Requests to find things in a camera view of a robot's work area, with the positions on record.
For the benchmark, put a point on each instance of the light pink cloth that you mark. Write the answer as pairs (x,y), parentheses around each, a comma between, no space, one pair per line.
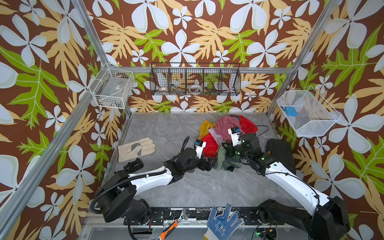
(217,137)

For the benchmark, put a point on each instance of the white wire basket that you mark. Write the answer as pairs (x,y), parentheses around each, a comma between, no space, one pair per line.
(316,116)
(111,88)

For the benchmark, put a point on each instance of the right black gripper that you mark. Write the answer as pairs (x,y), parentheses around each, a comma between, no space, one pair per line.
(229,150)

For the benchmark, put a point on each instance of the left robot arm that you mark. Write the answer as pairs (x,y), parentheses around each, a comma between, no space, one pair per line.
(116,196)

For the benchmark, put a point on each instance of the beige work glove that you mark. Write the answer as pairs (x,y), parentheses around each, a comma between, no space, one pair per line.
(136,149)

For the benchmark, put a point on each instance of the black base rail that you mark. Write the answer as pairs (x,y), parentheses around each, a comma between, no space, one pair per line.
(163,216)

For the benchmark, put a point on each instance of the yellow cloth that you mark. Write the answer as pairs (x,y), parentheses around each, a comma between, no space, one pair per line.
(204,128)

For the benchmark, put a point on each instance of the blue dotted work glove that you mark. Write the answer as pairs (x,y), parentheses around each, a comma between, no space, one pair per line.
(221,227)

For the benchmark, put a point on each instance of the white wire basket right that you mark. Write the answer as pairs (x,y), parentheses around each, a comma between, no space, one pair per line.
(316,116)

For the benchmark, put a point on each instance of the black wire basket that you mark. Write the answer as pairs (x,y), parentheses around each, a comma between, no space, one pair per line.
(210,79)

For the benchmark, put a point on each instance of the white wire basket left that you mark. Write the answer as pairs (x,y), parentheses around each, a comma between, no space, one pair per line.
(111,88)

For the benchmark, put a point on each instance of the olive green cloth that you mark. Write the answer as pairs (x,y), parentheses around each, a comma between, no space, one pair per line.
(226,163)

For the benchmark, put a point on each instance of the red cloth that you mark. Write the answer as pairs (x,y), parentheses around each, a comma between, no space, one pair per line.
(211,148)

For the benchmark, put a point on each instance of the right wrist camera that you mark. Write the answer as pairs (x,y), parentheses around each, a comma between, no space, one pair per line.
(235,133)

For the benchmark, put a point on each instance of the dusty pink ribbed cloth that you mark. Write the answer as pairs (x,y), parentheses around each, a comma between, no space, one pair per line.
(225,123)

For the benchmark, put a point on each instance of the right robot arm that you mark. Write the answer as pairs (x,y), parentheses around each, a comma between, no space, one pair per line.
(321,216)

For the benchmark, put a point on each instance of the orange handled wrench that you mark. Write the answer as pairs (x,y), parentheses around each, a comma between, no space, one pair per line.
(184,216)

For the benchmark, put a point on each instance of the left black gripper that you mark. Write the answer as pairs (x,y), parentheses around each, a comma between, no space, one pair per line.
(204,167)

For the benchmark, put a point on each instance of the blue object in basket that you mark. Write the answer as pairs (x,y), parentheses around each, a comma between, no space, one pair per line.
(290,111)

